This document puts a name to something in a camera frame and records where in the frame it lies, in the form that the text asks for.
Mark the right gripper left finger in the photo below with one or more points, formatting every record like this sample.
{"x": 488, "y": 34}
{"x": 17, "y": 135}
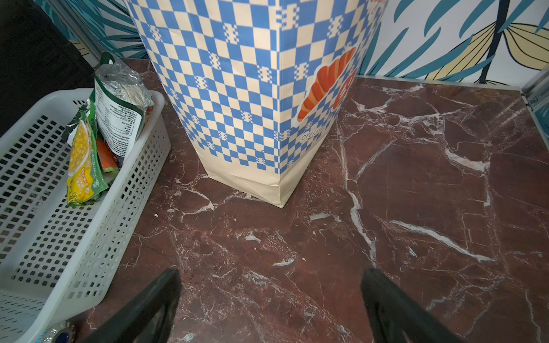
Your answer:
{"x": 148, "y": 317}

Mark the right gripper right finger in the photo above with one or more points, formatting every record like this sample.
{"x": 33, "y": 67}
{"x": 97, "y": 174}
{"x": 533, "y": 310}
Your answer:
{"x": 395, "y": 317}

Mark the white perforated plastic basket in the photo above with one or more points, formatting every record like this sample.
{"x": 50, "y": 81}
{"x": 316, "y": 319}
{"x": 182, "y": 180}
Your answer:
{"x": 58, "y": 261}

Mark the green yellow corn soup packet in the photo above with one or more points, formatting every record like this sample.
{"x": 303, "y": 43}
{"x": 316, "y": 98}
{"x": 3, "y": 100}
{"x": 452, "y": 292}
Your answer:
{"x": 85, "y": 178}

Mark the green white barcode packet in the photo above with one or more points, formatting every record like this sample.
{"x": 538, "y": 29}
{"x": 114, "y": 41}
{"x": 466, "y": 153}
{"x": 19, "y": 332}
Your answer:
{"x": 122, "y": 103}

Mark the paper bag blue checkered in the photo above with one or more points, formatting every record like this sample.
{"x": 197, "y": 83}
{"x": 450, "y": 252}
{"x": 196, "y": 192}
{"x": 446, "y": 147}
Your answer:
{"x": 257, "y": 85}

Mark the black tool case orange latches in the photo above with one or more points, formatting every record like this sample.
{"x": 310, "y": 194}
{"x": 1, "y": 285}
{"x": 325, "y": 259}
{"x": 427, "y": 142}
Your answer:
{"x": 36, "y": 59}

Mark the blue hose nozzle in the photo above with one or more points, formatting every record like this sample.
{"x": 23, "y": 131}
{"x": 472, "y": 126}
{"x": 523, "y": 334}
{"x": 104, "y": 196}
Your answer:
{"x": 64, "y": 332}

